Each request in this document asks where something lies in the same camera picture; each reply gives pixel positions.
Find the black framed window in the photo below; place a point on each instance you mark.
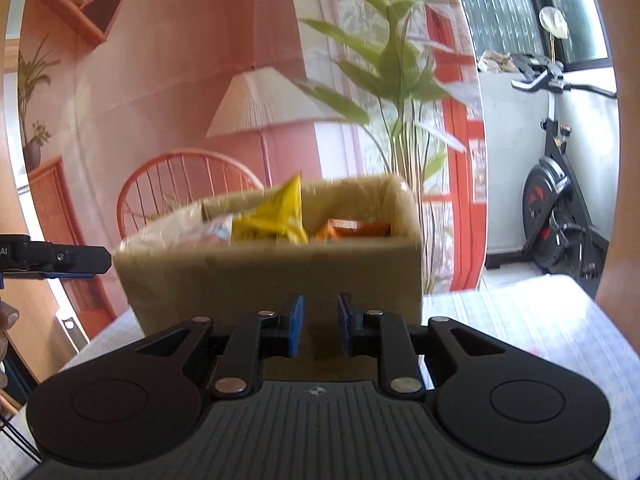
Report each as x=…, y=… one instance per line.
x=500, y=5

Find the cardboard box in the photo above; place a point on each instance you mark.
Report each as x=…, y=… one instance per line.
x=250, y=280

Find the person's left hand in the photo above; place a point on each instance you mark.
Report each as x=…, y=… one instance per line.
x=7, y=317

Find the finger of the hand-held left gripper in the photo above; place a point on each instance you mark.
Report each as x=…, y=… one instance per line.
x=75, y=259

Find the clear plastic snack bag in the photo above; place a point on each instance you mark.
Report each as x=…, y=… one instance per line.
x=195, y=227

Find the black exercise bike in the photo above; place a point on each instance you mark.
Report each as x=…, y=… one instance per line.
x=555, y=195

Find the white fabric pouch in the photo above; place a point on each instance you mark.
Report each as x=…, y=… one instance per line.
x=552, y=21

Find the crumpled cloth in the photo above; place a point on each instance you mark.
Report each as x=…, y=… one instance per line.
x=495, y=61

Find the yellow snack packet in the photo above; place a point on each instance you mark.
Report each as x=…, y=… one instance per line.
x=277, y=210

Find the brown wooden panel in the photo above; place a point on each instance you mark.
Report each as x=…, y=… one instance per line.
x=622, y=135

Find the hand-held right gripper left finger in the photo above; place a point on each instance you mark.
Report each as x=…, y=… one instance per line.
x=296, y=325

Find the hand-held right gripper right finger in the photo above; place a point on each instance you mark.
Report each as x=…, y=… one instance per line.
x=345, y=325

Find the checked tablecloth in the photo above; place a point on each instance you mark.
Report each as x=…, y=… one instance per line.
x=525, y=325

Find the orange snack packet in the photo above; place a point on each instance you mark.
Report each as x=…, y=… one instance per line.
x=327, y=230
x=367, y=229

